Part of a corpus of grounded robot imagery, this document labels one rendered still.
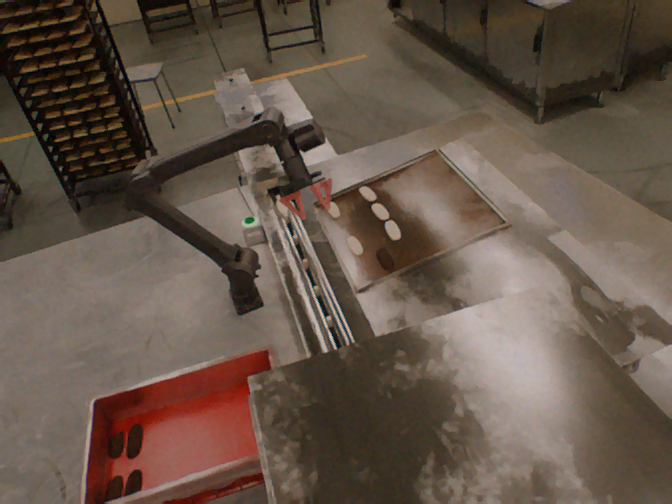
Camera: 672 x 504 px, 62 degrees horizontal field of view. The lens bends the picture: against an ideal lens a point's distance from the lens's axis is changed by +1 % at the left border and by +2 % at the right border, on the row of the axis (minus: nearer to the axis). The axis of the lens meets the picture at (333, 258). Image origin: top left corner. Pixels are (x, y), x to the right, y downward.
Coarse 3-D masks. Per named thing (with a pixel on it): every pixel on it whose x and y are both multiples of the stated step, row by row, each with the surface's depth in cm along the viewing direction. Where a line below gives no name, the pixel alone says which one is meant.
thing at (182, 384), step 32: (256, 352) 143; (160, 384) 140; (192, 384) 143; (224, 384) 146; (96, 416) 136; (128, 416) 144; (96, 448) 130; (96, 480) 125; (192, 480) 117; (224, 480) 119
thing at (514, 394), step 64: (448, 320) 91; (512, 320) 89; (576, 320) 88; (256, 384) 86; (320, 384) 84; (384, 384) 83; (448, 384) 81; (512, 384) 80; (576, 384) 79; (320, 448) 76; (384, 448) 75; (448, 448) 73; (512, 448) 72; (576, 448) 71; (640, 448) 70
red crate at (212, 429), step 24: (240, 384) 148; (168, 408) 145; (192, 408) 144; (216, 408) 143; (240, 408) 142; (144, 432) 140; (168, 432) 139; (192, 432) 138; (216, 432) 137; (240, 432) 136; (120, 456) 135; (144, 456) 134; (168, 456) 134; (192, 456) 133; (216, 456) 132; (240, 456) 131; (144, 480) 130; (168, 480) 129; (240, 480) 123
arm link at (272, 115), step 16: (272, 112) 134; (240, 128) 134; (256, 128) 133; (192, 144) 140; (208, 144) 137; (224, 144) 137; (240, 144) 136; (256, 144) 135; (160, 160) 142; (176, 160) 141; (192, 160) 140; (208, 160) 140; (144, 176) 141; (160, 176) 144
